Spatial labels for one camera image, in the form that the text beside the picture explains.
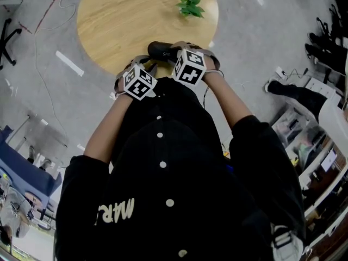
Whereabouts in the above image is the round wooden table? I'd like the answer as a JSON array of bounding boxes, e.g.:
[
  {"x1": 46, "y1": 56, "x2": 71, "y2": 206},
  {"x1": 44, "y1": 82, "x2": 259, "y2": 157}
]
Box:
[{"x1": 77, "y1": 0, "x2": 220, "y2": 78}]

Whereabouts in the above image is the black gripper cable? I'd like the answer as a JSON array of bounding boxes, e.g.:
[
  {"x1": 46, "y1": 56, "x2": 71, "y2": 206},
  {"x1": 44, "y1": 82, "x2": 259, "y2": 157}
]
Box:
[{"x1": 202, "y1": 69, "x2": 225, "y2": 108}]

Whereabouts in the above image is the stack of clear storage bins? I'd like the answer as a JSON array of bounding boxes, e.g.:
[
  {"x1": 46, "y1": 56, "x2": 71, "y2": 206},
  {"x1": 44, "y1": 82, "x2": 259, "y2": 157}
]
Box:
[{"x1": 271, "y1": 102, "x2": 327, "y2": 171}]

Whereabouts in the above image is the person's right forearm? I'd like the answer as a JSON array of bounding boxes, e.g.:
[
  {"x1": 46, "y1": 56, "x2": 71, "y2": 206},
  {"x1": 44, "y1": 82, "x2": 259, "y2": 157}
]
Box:
[{"x1": 202, "y1": 71, "x2": 253, "y2": 130}]

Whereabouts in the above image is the white drawer cabinet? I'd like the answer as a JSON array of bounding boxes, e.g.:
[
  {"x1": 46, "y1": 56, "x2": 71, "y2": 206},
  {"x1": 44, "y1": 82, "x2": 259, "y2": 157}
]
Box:
[{"x1": 304, "y1": 77, "x2": 342, "y2": 103}]

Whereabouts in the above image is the black office chair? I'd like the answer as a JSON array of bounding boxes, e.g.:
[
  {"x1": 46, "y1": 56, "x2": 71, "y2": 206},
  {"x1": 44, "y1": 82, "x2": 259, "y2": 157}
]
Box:
[{"x1": 0, "y1": 17, "x2": 22, "y2": 70}]

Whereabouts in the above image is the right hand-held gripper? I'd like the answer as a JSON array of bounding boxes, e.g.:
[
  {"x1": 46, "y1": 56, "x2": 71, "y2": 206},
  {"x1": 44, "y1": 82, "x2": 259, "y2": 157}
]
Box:
[{"x1": 169, "y1": 41, "x2": 221, "y2": 86}]

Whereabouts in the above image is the white shelf unit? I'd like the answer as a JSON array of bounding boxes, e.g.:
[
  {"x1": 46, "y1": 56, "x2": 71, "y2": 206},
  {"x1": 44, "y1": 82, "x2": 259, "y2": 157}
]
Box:
[{"x1": 297, "y1": 134, "x2": 348, "y2": 255}]

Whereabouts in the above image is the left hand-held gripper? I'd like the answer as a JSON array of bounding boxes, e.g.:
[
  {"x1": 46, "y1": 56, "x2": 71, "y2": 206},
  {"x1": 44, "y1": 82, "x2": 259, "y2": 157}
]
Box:
[{"x1": 114, "y1": 54, "x2": 159, "y2": 101}]

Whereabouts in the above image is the person's black buttoned jacket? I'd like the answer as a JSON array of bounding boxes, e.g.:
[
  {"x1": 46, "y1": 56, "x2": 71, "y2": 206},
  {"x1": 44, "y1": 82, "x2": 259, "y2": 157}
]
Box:
[{"x1": 55, "y1": 76, "x2": 307, "y2": 261}]

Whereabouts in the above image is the blue box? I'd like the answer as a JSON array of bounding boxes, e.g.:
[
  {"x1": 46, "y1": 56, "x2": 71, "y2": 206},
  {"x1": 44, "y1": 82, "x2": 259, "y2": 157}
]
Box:
[{"x1": 0, "y1": 126, "x2": 63, "y2": 203}]

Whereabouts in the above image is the person's right hand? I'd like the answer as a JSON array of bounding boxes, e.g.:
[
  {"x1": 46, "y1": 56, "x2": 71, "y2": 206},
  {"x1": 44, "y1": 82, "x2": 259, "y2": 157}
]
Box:
[{"x1": 204, "y1": 56, "x2": 220, "y2": 73}]

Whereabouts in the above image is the small potted green plant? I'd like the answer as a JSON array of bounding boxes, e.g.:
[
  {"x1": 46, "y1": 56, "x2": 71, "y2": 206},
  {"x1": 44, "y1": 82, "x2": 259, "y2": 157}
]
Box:
[{"x1": 175, "y1": 0, "x2": 206, "y2": 18}]

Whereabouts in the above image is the person's left forearm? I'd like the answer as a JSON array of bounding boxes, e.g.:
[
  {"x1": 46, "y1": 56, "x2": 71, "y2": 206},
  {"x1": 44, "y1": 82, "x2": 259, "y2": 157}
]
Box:
[{"x1": 83, "y1": 92, "x2": 134, "y2": 164}]

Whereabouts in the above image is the white power strip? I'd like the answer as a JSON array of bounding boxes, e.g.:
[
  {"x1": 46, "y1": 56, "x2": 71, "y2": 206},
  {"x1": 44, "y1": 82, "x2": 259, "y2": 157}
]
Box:
[{"x1": 275, "y1": 66, "x2": 288, "y2": 80}]

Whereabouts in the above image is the black zippered case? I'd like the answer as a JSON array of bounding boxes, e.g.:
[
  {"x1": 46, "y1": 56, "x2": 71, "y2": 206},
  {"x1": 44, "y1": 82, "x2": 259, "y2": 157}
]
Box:
[{"x1": 147, "y1": 41, "x2": 180, "y2": 64}]

